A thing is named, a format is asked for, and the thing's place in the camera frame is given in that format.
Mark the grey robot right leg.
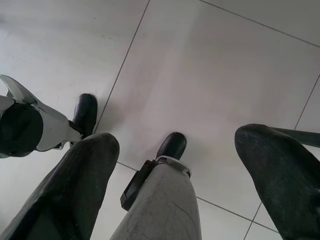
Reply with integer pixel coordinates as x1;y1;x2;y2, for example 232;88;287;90
109;159;203;240

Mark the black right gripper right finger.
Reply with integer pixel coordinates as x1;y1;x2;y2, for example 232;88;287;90
234;123;320;240

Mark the black metal table leg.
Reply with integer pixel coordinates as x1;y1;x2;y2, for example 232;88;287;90
271;126;320;149

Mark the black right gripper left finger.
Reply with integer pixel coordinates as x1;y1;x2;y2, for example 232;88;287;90
0;132;120;240

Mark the grey robot leg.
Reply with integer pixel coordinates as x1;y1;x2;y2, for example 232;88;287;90
0;74;85;160
109;159;203;240

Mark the grey robot left leg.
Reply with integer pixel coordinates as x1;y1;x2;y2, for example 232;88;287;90
0;74;85;160

